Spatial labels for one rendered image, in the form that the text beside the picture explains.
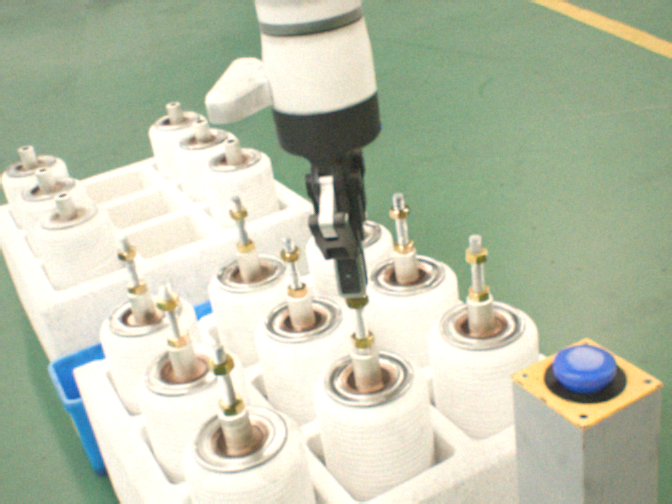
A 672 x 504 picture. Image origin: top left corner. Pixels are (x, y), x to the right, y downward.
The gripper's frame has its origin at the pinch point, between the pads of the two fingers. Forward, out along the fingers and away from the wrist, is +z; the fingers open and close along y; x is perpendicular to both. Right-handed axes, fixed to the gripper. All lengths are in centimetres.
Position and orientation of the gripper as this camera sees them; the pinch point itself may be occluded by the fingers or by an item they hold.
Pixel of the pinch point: (351, 269)
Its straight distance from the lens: 66.9
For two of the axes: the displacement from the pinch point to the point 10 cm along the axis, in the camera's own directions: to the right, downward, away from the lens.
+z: 1.5, 8.7, 4.6
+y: 1.3, -4.8, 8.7
